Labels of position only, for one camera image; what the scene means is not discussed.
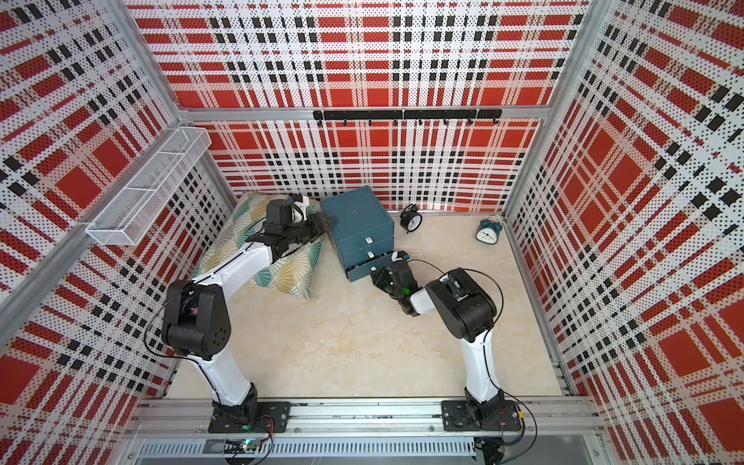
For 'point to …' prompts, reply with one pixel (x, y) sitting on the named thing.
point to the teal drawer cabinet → (363, 233)
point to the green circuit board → (249, 446)
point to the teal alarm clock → (488, 232)
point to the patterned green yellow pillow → (293, 273)
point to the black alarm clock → (411, 219)
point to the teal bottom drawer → (364, 268)
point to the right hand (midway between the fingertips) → (375, 271)
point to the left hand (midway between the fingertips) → (338, 222)
